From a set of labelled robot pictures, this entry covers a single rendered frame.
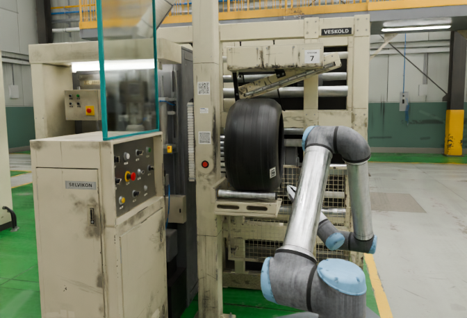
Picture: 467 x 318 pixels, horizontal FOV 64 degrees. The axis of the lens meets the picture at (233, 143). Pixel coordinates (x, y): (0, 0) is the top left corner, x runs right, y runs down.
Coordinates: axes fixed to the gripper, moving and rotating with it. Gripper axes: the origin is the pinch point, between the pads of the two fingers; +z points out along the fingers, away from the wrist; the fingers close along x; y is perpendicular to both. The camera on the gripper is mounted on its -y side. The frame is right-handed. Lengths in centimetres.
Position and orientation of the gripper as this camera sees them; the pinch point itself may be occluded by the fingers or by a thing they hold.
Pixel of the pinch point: (289, 186)
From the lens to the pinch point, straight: 195.9
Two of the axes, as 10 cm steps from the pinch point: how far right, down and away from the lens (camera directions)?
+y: -0.3, 6.7, 7.4
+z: -5.4, -6.4, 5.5
